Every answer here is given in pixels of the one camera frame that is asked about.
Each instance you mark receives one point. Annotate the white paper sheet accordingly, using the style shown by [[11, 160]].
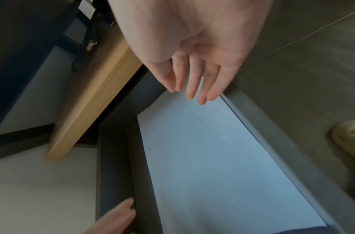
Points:
[[212, 160]]

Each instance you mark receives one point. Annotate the person's left hand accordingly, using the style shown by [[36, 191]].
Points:
[[115, 220]]

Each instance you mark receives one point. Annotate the wooden desk top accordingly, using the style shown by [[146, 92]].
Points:
[[96, 96]]

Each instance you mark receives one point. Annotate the person's right hand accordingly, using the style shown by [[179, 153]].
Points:
[[194, 27]]

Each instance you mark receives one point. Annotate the cream shoe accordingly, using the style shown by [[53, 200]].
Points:
[[349, 139]]

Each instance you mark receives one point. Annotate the black chair frame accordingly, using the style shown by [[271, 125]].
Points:
[[82, 38]]

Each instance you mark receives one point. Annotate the grey drawer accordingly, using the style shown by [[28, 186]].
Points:
[[116, 160]]

